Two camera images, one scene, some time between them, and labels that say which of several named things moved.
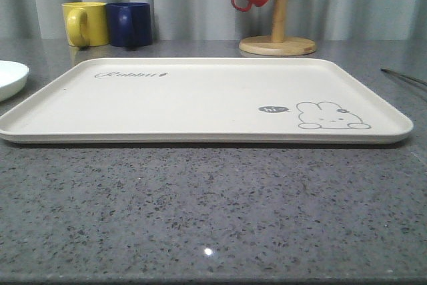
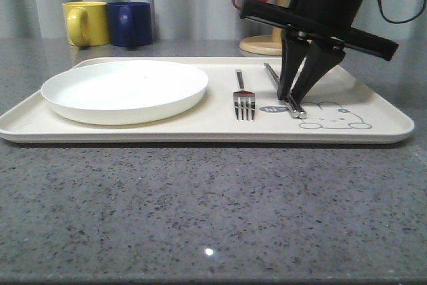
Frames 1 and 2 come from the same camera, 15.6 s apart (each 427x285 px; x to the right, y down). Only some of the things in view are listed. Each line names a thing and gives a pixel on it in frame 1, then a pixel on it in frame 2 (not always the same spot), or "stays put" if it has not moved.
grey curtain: (192, 3) stays put
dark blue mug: (129, 24) stays put
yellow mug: (87, 24) stays put
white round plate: (13, 77) -> (124, 92)
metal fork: (411, 79) -> (243, 100)
